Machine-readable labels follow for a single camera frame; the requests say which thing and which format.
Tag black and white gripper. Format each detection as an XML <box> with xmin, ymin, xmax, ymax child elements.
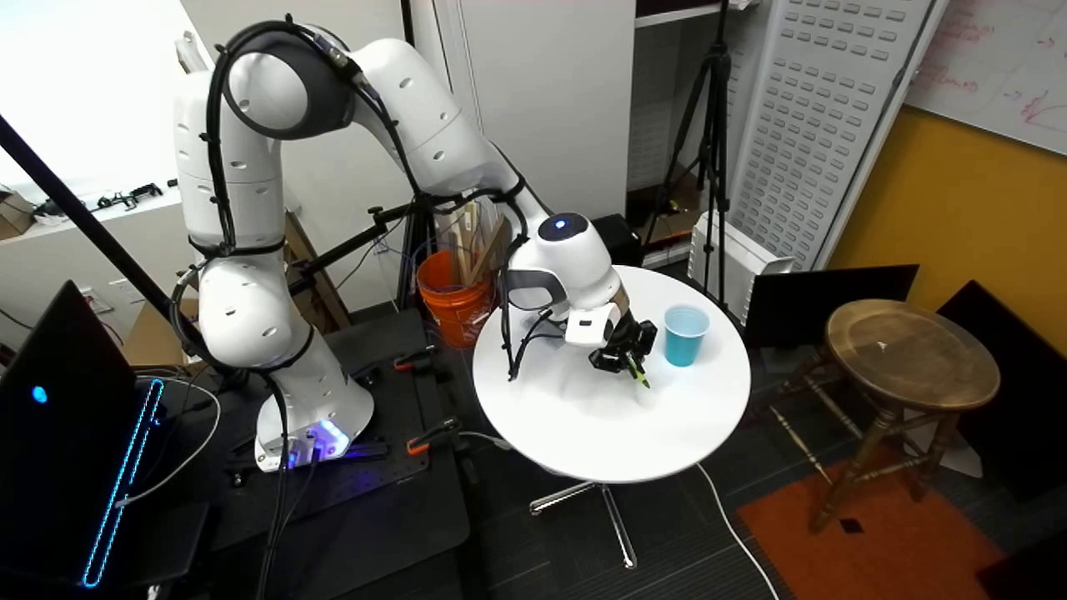
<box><xmin>565</xmin><ymin>310</ymin><xmax>656</xmax><ymax>378</ymax></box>

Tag green pen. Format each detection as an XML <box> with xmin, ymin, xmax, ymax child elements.
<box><xmin>634</xmin><ymin>366</ymin><xmax>650</xmax><ymax>391</ymax></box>

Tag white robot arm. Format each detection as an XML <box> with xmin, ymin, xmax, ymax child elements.
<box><xmin>173</xmin><ymin>15</ymin><xmax>654</xmax><ymax>472</ymax></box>

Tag blue plastic cup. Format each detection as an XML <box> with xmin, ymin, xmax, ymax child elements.
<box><xmin>665</xmin><ymin>303</ymin><xmax>712</xmax><ymax>366</ymax></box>

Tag round white table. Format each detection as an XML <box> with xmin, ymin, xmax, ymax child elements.
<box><xmin>472</xmin><ymin>260</ymin><xmax>759</xmax><ymax>573</ymax></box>

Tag black box on floor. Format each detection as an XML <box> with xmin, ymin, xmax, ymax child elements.
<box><xmin>593</xmin><ymin>212</ymin><xmax>644</xmax><ymax>265</ymax></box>

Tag orange bucket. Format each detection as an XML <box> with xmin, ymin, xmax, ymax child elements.
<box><xmin>416</xmin><ymin>248</ymin><xmax>493</xmax><ymax>347</ymax></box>

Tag wooden sticks in bucket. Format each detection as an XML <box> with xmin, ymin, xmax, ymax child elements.
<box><xmin>444</xmin><ymin>201</ymin><xmax>510</xmax><ymax>285</ymax></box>

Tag round brass stool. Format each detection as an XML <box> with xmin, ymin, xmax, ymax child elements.
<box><xmin>812</xmin><ymin>298</ymin><xmax>1000</xmax><ymax>528</ymax></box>

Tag orange floor mat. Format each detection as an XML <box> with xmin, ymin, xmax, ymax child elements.
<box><xmin>737</xmin><ymin>476</ymin><xmax>1005</xmax><ymax>600</ymax></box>

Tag white perforated cabinet door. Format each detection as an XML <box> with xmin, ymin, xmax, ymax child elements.
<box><xmin>730</xmin><ymin>0</ymin><xmax>949</xmax><ymax>271</ymax></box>

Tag black computer with blue light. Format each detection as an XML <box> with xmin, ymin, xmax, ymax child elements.
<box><xmin>0</xmin><ymin>282</ymin><xmax>209</xmax><ymax>588</ymax></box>

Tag black panel by wall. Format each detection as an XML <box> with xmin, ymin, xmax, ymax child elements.
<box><xmin>743</xmin><ymin>264</ymin><xmax>919</xmax><ymax>347</ymax></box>

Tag white cable on floor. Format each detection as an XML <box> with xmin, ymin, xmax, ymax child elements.
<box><xmin>695</xmin><ymin>462</ymin><xmax>785</xmax><ymax>600</ymax></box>

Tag black camera tripod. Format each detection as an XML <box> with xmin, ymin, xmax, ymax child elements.
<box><xmin>654</xmin><ymin>0</ymin><xmax>730</xmax><ymax>307</ymax></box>

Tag whiteboard on wall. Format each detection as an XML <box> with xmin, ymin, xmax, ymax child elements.
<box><xmin>907</xmin><ymin>0</ymin><xmax>1067</xmax><ymax>155</ymax></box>

